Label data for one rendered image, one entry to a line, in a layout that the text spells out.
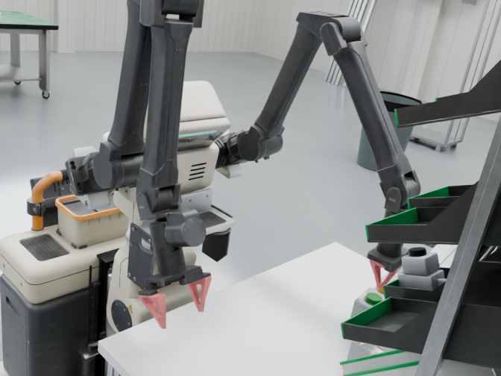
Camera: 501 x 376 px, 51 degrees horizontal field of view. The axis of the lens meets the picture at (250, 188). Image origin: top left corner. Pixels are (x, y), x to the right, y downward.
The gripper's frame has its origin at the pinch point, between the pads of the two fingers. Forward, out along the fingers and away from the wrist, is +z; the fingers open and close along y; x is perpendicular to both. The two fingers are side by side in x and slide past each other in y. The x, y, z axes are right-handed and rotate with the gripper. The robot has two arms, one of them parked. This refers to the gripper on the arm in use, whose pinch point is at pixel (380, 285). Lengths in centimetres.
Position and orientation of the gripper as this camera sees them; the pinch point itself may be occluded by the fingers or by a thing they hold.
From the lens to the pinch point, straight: 133.0
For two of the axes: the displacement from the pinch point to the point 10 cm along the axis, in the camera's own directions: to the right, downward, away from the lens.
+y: 6.0, -2.1, 7.7
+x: -7.9, -3.0, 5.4
